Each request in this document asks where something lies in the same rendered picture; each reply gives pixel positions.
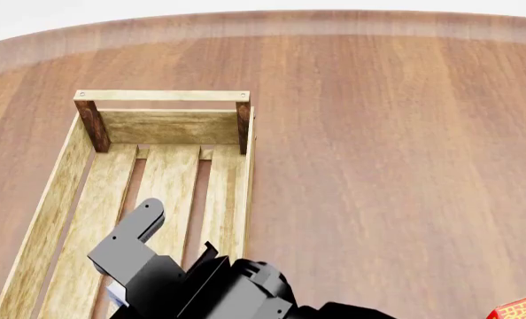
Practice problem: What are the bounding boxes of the red printed box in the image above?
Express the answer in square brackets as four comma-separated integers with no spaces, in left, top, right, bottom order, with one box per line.
[486,295,526,319]

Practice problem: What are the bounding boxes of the white blue cream cheese box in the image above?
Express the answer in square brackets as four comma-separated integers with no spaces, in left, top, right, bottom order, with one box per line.
[105,284,130,307]

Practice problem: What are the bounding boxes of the wooden slatted crate tray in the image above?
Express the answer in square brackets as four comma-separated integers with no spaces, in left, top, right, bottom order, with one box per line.
[0,89,257,319]

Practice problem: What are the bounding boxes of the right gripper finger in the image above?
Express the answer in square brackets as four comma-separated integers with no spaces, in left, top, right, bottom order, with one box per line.
[87,198,166,287]
[176,241,234,319]

